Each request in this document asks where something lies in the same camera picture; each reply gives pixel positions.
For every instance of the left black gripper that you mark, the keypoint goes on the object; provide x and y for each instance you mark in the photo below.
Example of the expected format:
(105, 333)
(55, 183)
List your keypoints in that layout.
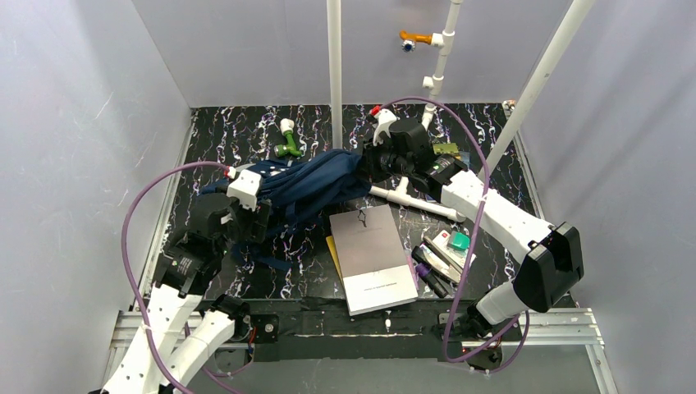
(261, 216)

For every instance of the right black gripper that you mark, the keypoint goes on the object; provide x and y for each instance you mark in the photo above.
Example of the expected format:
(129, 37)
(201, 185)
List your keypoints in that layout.
(373, 165)

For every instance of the navy blue student backpack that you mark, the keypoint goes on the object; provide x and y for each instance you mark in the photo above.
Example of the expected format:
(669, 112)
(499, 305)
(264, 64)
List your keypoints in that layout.
(299, 193)

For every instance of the grey white photography portfolio book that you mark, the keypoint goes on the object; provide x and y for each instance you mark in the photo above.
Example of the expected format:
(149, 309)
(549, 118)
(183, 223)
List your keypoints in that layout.
(374, 268)

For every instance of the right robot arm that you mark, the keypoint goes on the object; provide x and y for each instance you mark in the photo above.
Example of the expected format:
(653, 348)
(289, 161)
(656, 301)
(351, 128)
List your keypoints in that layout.
(550, 257)

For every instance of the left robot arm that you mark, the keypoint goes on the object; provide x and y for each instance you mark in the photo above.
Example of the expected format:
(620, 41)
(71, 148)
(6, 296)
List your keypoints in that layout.
(155, 361)

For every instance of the Animal Farm paperback book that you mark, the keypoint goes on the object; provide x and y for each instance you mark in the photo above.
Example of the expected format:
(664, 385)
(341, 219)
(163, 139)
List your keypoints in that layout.
(447, 148)

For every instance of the yellow book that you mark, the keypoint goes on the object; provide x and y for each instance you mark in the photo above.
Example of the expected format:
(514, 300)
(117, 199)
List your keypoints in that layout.
(333, 252)

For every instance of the pink highlighter pen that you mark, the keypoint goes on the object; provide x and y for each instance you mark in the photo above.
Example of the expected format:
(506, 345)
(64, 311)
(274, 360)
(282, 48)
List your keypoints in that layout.
(410, 263)

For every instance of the white eraser box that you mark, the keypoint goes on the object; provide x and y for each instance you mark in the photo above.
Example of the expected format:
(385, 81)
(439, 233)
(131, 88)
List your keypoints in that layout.
(442, 238)

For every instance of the green white pipe fitting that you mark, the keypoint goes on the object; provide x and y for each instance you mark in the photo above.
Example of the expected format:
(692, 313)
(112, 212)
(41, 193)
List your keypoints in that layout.
(290, 147)

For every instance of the green pencil sharpener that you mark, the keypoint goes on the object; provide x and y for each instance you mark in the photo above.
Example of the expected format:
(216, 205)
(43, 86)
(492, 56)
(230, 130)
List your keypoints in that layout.
(458, 241)

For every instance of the black marker pen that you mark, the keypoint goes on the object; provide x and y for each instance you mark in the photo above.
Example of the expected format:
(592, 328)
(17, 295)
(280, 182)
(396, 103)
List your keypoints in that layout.
(423, 269)

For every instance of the transparent pencil case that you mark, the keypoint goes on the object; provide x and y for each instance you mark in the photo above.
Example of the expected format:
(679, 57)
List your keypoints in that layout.
(447, 262)

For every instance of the orange tap on pipe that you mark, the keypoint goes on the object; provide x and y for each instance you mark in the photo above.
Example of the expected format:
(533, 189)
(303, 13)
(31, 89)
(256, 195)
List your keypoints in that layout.
(413, 38)

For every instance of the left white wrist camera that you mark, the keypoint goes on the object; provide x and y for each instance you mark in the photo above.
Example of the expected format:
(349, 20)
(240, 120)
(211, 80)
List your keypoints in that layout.
(244, 186)

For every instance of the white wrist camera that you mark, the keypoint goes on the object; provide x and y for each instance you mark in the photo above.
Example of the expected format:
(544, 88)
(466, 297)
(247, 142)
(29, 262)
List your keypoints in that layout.
(244, 186)
(383, 118)

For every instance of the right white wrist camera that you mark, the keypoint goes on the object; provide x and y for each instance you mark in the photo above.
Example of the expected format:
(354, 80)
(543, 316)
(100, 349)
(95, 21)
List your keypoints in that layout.
(383, 118)

